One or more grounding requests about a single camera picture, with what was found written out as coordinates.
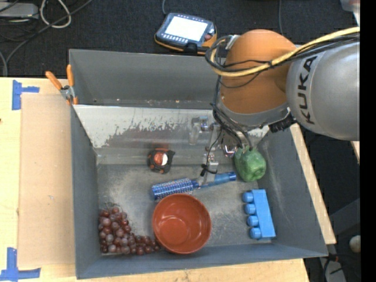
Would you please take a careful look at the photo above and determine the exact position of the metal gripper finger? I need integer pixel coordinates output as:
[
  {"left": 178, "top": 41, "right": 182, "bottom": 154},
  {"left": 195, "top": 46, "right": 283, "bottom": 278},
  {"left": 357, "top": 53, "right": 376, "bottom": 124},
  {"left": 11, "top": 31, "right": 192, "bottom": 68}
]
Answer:
[
  {"left": 189, "top": 116, "right": 210, "bottom": 146},
  {"left": 204, "top": 153, "right": 220, "bottom": 187}
]

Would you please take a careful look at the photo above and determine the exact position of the green bell pepper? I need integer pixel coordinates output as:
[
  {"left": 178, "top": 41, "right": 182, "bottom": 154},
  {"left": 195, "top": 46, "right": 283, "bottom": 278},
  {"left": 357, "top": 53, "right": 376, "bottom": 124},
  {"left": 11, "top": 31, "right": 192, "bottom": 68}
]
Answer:
[{"left": 233, "top": 145, "right": 267, "bottom": 183}]

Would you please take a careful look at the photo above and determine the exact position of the blue hairbrush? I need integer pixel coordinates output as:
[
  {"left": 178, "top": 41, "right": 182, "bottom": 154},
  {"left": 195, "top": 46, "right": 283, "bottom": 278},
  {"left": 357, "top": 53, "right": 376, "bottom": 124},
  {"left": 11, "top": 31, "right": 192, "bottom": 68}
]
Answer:
[{"left": 150, "top": 171, "right": 237, "bottom": 202}]

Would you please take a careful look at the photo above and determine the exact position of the black and orange tape measure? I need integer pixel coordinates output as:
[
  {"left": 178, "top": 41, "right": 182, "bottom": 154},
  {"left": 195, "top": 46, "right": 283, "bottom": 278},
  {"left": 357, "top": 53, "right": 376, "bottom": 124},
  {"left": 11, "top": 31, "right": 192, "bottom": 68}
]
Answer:
[{"left": 146, "top": 147, "right": 176, "bottom": 175}]

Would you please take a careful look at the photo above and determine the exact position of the red-brown bowl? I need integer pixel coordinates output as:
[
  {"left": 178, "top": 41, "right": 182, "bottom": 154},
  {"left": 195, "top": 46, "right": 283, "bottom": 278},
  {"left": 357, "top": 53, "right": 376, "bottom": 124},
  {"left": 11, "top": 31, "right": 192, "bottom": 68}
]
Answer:
[{"left": 151, "top": 193, "right": 213, "bottom": 255}]

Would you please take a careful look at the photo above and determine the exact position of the blue toy building block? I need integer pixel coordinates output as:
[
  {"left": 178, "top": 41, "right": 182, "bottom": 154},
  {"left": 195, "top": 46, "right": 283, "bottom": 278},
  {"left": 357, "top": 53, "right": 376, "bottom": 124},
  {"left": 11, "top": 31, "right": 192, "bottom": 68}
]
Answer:
[{"left": 241, "top": 188, "right": 277, "bottom": 241}]

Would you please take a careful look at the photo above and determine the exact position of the grey metal bin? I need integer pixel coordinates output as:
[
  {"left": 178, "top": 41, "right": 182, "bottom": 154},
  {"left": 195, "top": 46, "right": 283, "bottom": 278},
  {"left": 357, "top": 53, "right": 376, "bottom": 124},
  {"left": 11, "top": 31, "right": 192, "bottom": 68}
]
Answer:
[{"left": 68, "top": 48, "right": 330, "bottom": 280}]

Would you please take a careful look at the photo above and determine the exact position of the dark red grape bunch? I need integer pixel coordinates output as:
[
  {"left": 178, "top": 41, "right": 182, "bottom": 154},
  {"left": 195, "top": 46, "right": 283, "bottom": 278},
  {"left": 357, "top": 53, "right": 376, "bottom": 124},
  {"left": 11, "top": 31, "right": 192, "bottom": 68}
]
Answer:
[{"left": 97, "top": 206, "right": 161, "bottom": 256}]

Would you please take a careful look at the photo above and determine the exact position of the brown cardboard board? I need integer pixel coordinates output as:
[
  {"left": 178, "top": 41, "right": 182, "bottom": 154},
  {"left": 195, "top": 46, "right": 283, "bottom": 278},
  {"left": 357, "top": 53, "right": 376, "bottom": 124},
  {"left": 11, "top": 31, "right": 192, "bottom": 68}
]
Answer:
[{"left": 16, "top": 93, "right": 78, "bottom": 270}]

